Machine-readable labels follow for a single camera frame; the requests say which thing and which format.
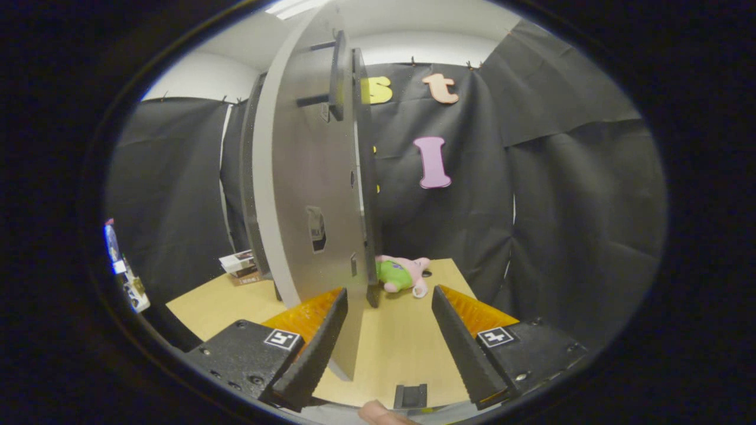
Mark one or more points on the brown book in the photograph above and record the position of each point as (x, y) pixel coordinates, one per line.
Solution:
(247, 278)

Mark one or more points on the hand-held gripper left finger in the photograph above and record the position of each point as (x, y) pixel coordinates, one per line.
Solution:
(316, 348)

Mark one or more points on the black backdrop cloth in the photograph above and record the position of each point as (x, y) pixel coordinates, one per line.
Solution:
(561, 224)

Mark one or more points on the light grey shoe cabinet door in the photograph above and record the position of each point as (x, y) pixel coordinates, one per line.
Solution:
(307, 165)

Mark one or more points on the small black block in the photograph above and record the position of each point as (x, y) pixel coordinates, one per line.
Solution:
(410, 396)

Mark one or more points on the grey shoe cabinet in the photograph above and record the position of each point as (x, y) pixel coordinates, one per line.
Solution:
(367, 177)

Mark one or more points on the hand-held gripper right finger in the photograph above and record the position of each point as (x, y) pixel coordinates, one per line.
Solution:
(460, 348)

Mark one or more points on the long ceiling light panel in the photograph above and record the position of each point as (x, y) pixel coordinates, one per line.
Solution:
(295, 7)

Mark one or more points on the pink and green plush toy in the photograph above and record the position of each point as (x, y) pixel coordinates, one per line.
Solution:
(398, 274)

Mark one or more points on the blue and white printed object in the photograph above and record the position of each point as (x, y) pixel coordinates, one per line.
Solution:
(127, 277)

